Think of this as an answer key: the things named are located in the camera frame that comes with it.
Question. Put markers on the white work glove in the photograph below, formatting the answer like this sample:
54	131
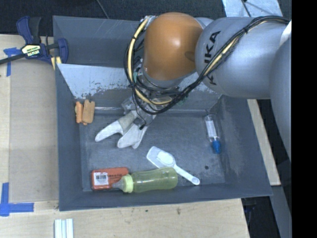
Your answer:
128	135

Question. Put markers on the clear syringe with blue cap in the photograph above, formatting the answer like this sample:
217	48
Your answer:
211	130

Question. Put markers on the white plastic scoop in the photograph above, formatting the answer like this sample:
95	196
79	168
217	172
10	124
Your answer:
163	159

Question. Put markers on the grey metal bin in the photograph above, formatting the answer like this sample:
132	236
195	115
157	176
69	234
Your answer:
178	137

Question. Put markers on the yellow-green baby bottle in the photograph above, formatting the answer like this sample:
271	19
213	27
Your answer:
153	181

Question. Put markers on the orange sponge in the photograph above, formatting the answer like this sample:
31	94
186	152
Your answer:
88	111

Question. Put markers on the orange box with barcode label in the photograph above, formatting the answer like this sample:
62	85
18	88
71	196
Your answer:
104	178

